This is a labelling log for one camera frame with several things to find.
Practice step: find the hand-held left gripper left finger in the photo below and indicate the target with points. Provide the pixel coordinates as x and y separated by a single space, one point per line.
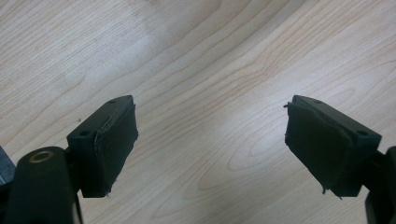
109 149

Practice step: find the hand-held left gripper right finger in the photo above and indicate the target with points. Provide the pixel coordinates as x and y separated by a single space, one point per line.
320 146

